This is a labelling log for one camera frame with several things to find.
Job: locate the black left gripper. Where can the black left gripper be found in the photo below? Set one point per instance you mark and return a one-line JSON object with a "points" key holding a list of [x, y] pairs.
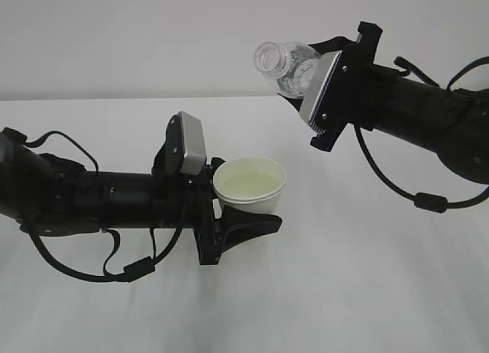
{"points": [[188, 203]]}

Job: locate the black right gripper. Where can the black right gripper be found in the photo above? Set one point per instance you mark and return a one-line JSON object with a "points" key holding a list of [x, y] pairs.
{"points": [[359, 92]]}

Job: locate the clear plastic water bottle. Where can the clear plastic water bottle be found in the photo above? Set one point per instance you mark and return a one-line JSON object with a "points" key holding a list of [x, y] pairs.
{"points": [[288, 67]]}

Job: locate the white paper cup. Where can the white paper cup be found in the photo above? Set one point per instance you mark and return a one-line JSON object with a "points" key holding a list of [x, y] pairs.
{"points": [[250, 184]]}

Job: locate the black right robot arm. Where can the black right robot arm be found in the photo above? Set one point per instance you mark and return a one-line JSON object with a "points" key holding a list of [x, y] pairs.
{"points": [[453, 124]]}

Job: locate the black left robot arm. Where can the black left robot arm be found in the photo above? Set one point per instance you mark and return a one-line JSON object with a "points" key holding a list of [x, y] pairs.
{"points": [[60, 197]]}

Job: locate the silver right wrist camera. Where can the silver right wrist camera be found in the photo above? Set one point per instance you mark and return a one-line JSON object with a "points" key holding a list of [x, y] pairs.
{"points": [[309, 108]]}

